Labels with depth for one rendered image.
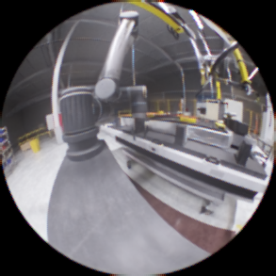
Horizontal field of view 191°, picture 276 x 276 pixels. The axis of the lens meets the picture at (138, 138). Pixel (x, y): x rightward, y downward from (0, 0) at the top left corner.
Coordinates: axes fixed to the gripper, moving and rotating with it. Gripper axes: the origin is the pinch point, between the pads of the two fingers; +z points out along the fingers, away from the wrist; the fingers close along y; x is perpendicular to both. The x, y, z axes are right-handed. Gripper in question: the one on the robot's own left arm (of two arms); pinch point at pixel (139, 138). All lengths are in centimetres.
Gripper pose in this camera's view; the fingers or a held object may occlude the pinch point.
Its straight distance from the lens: 63.0
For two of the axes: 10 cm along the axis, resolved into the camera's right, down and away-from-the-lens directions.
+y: -8.6, 2.1, -4.7
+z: 0.5, 9.4, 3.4
